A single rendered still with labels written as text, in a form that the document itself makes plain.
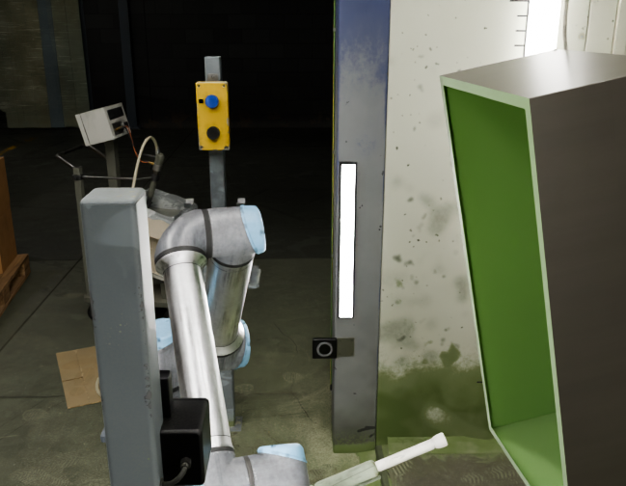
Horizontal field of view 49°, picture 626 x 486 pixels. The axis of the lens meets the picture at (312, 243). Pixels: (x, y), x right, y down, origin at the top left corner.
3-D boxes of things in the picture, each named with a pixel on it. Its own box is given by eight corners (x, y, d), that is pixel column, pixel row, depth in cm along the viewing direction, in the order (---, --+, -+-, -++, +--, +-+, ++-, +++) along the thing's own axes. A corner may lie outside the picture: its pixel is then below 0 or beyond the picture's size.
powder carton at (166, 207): (134, 231, 452) (148, 176, 439) (196, 254, 450) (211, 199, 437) (98, 258, 402) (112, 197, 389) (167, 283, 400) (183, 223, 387)
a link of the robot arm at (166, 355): (133, 370, 215) (128, 319, 209) (188, 363, 219) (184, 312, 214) (136, 395, 201) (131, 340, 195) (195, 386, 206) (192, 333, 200)
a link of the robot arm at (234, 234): (185, 339, 220) (197, 192, 160) (239, 332, 225) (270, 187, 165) (192, 384, 212) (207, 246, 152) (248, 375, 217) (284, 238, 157)
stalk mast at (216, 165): (235, 420, 320) (221, 56, 269) (234, 427, 315) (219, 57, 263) (223, 420, 320) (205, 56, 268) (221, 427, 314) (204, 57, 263)
